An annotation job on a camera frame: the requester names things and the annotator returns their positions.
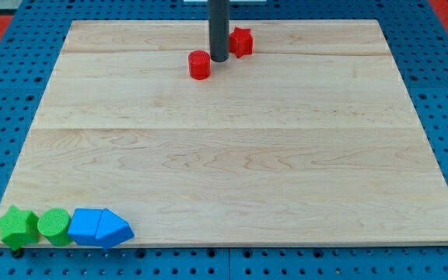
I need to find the red star block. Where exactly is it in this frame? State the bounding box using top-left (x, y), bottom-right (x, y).
top-left (229, 26), bottom-right (254, 58)

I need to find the green star block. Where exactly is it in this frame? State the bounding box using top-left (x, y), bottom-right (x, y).
top-left (0, 205), bottom-right (40, 250)

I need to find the red cylinder block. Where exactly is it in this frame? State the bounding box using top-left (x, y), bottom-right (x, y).
top-left (188, 50), bottom-right (211, 80)

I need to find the light wooden board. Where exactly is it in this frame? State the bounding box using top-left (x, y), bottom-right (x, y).
top-left (0, 19), bottom-right (448, 248)

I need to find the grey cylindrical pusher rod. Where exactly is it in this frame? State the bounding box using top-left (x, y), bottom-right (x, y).
top-left (208, 0), bottom-right (230, 62)

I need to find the blue triangular prism block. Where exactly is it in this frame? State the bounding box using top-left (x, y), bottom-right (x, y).
top-left (95, 208), bottom-right (134, 250)

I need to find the blue cube block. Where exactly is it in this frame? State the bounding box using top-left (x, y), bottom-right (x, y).
top-left (68, 208), bottom-right (102, 246)

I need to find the green cylinder block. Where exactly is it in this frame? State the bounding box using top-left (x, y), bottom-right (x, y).
top-left (37, 208), bottom-right (72, 247)

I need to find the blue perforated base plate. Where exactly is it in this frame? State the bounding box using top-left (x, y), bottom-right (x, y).
top-left (0, 0), bottom-right (448, 279)

